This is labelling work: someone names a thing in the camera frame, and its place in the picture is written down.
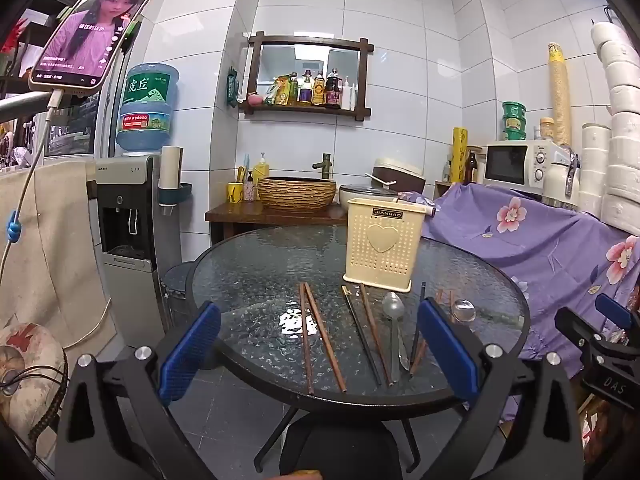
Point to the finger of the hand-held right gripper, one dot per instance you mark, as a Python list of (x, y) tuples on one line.
[(580, 332), (614, 311)]

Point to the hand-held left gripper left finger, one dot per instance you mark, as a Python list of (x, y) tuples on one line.
[(190, 352)]

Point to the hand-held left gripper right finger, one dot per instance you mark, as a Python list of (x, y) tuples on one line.
[(447, 355)]

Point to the brown wooden chopstick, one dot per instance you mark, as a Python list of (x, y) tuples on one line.
[(325, 340), (305, 340), (419, 355), (451, 305), (378, 340)]

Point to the black chopstick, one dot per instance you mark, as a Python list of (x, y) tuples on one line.
[(363, 341), (414, 347)]

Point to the metal spoon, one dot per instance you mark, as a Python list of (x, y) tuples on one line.
[(393, 306), (465, 310)]

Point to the cream plastic utensil basket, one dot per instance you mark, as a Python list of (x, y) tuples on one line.
[(382, 240)]

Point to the grey trash can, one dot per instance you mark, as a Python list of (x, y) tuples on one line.
[(177, 290)]

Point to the purple floral cloth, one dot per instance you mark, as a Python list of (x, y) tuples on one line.
[(530, 250)]

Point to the white electric kettle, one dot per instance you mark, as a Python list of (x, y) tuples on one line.
[(560, 180)]

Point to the black stool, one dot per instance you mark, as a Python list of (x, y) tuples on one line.
[(340, 452)]

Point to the dark wooden washstand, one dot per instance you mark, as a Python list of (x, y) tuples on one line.
[(235, 212)]

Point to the white lint roller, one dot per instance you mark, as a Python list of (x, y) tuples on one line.
[(431, 208)]

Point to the stack of toilet paper rolls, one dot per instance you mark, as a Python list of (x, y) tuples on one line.
[(620, 150)]

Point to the fan with floral cover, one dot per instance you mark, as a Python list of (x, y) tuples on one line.
[(25, 350)]

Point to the light wooden box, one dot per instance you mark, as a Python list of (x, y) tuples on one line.
[(442, 189)]

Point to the yellow cup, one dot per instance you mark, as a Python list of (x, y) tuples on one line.
[(235, 192)]

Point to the beige cloth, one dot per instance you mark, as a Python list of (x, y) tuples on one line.
[(55, 240)]

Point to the grey water dispenser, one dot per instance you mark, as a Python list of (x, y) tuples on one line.
[(127, 185)]

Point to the white microwave oven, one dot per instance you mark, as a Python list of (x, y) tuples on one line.
[(507, 165)]

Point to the white pot with glass lid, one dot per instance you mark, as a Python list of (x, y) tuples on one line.
[(365, 192)]

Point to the small clear bottle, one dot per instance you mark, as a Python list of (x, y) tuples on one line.
[(447, 172)]

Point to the white paper cup sleeve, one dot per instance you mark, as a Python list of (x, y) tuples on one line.
[(171, 170)]

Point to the dark glass bottle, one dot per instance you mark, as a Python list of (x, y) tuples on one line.
[(471, 170)]

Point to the brown white rice cooker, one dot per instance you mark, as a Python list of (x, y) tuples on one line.
[(400, 172)]

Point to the woven pattern wash basin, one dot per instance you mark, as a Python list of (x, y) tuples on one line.
[(295, 195)]

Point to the yellow soap pump bottle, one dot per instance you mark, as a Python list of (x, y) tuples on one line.
[(261, 172)]

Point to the jar with yellow lid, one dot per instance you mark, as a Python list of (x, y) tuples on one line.
[(547, 129)]

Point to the yellow wrap roll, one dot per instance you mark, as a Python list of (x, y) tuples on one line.
[(460, 155)]

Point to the green instant noodle cup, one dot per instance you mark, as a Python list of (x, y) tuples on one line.
[(513, 123), (513, 135), (514, 109)]

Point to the stack of paper cups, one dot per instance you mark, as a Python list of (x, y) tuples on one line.
[(559, 95)]

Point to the bronze faucet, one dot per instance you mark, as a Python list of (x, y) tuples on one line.
[(324, 165)]

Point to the blue water jug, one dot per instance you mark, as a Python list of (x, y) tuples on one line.
[(147, 110)]

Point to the pink small bowl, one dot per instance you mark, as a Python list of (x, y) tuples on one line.
[(255, 99)]

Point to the green hanging packet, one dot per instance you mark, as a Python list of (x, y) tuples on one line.
[(233, 87)]

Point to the yellow green packet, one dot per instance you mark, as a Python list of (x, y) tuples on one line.
[(277, 92)]

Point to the white bottle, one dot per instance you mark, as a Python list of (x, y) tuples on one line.
[(346, 96)]

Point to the yellow oil bottle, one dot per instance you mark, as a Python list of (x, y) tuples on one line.
[(293, 91)]

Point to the purple label bottle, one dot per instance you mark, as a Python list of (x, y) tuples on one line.
[(305, 91)]

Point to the dark soy sauce bottle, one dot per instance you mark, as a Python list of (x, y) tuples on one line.
[(333, 92)]

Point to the wooden framed mirror shelf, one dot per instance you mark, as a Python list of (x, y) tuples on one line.
[(305, 40)]

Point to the smartphone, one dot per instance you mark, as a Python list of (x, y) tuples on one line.
[(95, 30)]

